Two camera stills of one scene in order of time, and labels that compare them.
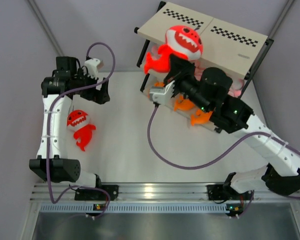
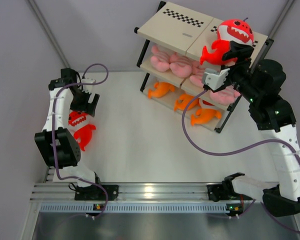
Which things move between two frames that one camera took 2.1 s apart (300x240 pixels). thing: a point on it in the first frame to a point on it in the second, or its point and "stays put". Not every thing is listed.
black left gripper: [101, 95] to [85, 106]
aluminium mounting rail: [158, 192] stays put
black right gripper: [179, 67] to [238, 51]
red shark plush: [78, 121] stays put
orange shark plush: [200, 117] stays put
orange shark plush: [180, 104] stays put
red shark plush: [181, 40] to [237, 30]
